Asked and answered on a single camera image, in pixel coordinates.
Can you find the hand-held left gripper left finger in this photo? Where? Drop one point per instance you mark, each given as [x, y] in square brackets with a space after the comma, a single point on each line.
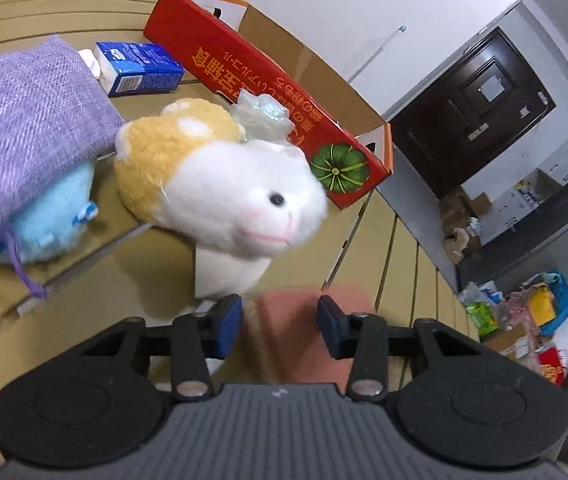
[228, 327]

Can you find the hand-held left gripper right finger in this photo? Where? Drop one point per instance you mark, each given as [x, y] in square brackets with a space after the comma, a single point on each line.
[330, 330]

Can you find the pink sponge block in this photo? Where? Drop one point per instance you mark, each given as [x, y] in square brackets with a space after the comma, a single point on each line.
[289, 340]

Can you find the red cardboard box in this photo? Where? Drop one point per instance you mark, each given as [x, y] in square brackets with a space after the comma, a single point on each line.
[264, 70]

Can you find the blue tissue pack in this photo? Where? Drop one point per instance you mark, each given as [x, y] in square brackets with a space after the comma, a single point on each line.
[139, 60]

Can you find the white and orange plush cat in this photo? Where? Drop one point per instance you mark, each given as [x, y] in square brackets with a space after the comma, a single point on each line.
[224, 185]

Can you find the green snack bag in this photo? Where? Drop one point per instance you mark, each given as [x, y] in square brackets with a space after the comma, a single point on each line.
[481, 317]

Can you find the pile of cardboard boxes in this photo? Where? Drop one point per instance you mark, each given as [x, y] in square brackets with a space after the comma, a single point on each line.
[463, 220]

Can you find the light blue plush toy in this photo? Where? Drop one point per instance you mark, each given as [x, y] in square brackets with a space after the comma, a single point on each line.
[49, 215]

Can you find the iridescent plastic bow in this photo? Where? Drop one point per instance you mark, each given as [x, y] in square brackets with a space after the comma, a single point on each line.
[261, 115]

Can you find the red packet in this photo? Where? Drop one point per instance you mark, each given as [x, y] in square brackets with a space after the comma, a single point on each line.
[553, 367]

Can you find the dark grey cabinet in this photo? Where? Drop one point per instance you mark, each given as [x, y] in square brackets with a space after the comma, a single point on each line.
[538, 235]

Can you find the blue plastic crate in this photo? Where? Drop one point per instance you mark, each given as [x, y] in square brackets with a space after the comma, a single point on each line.
[558, 310]

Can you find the dark brown door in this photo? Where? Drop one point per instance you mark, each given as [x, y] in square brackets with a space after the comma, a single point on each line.
[463, 125]

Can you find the white mop pole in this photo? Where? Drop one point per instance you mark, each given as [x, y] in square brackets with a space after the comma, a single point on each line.
[382, 46]

